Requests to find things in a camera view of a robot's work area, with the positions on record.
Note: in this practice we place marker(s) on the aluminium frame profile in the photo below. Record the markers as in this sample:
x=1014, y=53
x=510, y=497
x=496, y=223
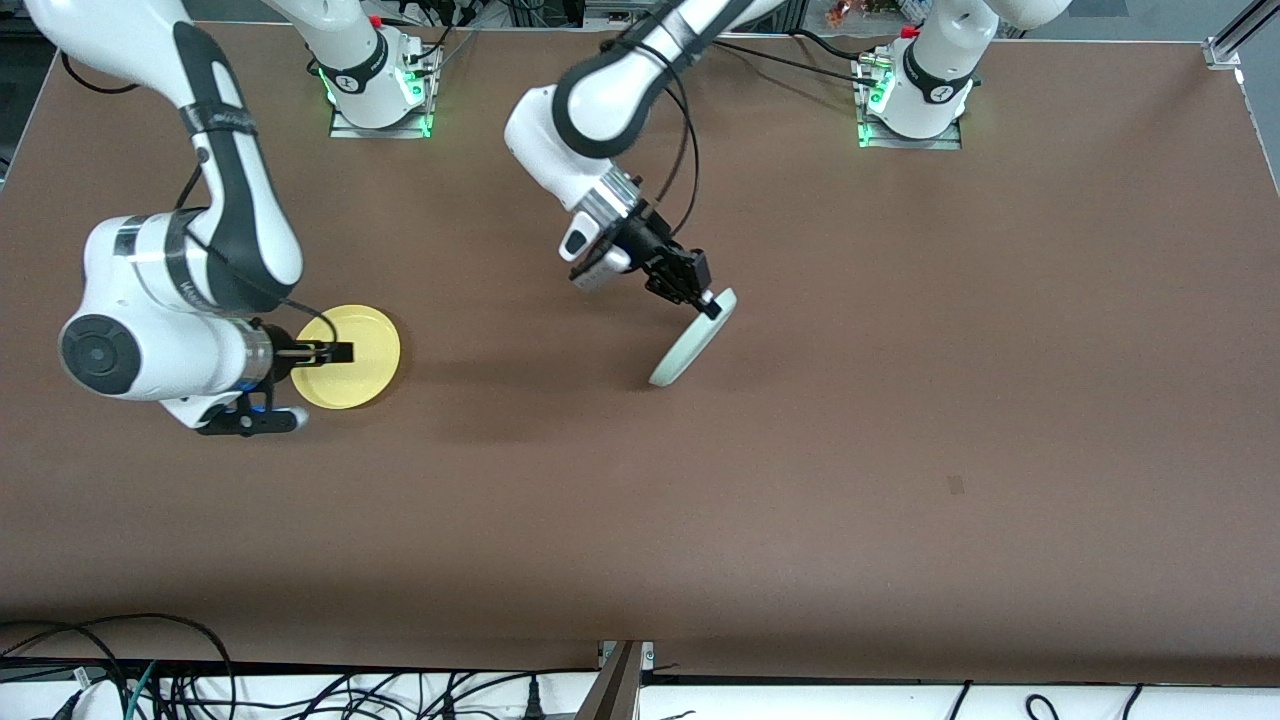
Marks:
x=615, y=690

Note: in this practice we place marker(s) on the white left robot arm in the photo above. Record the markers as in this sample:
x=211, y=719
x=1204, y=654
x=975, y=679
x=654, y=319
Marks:
x=560, y=140

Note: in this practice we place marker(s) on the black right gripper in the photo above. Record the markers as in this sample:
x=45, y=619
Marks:
x=283, y=354

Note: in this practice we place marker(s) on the colourful background items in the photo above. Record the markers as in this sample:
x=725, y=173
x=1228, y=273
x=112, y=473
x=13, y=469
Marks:
x=860, y=10

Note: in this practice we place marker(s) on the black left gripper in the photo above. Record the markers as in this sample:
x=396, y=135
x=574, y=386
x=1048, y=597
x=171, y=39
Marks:
x=646, y=241

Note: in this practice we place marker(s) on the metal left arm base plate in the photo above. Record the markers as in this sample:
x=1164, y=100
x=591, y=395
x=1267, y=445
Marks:
x=950, y=143

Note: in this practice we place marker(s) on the pale green round plate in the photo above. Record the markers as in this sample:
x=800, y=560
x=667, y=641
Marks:
x=695, y=345

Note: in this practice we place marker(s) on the aluminium corner post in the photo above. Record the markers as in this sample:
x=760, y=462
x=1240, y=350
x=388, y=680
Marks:
x=1235, y=35

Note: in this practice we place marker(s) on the yellow round plate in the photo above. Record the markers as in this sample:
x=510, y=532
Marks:
x=350, y=375

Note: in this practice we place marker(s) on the grey metal background device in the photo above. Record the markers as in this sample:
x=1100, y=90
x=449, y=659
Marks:
x=620, y=12

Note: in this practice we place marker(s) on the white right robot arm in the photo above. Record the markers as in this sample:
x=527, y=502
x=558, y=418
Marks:
x=240, y=200

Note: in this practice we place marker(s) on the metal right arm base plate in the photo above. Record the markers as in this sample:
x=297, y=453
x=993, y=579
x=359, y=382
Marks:
x=345, y=132

